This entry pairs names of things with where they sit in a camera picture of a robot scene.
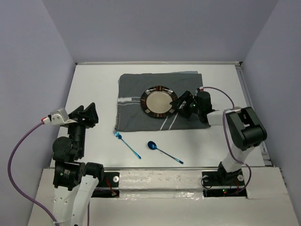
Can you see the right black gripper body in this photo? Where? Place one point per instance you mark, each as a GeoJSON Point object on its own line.
{"type": "Point", "coordinates": [194, 108]}

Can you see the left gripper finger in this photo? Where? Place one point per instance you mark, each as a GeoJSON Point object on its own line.
{"type": "Point", "coordinates": [76, 114]}
{"type": "Point", "coordinates": [90, 115]}

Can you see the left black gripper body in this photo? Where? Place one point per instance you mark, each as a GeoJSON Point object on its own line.
{"type": "Point", "coordinates": [78, 130]}

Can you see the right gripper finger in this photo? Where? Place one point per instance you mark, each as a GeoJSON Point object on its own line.
{"type": "Point", "coordinates": [185, 101]}
{"type": "Point", "coordinates": [178, 105]}

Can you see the dark patterned dinner plate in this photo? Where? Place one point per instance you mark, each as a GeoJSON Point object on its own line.
{"type": "Point", "coordinates": [155, 101]}

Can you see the blue metal fork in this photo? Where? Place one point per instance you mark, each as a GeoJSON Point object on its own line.
{"type": "Point", "coordinates": [119, 136]}

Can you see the grey striped cloth placemat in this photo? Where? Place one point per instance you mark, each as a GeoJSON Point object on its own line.
{"type": "Point", "coordinates": [130, 116]}

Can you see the blue metal spoon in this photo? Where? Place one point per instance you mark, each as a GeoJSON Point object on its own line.
{"type": "Point", "coordinates": [152, 145]}

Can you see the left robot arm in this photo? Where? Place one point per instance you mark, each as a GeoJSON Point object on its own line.
{"type": "Point", "coordinates": [74, 181]}

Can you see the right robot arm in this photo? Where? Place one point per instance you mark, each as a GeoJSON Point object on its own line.
{"type": "Point", "coordinates": [241, 126]}

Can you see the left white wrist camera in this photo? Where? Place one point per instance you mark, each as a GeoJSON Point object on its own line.
{"type": "Point", "coordinates": [58, 117]}

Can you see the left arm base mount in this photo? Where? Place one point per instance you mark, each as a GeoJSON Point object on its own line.
{"type": "Point", "coordinates": [109, 187]}

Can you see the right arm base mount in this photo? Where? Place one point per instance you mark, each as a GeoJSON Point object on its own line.
{"type": "Point", "coordinates": [216, 184]}

